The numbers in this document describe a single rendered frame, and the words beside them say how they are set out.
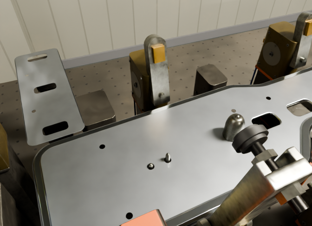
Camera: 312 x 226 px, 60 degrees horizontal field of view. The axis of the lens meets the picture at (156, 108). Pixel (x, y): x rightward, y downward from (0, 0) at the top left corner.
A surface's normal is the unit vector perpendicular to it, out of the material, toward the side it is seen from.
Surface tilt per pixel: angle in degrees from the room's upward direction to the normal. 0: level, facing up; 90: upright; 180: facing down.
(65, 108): 0
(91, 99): 0
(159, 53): 78
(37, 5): 90
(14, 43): 90
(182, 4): 90
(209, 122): 0
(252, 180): 90
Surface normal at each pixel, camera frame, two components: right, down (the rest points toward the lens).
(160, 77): 0.40, 0.49
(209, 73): 0.00, -0.70
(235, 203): -0.91, 0.30
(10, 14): 0.35, 0.67
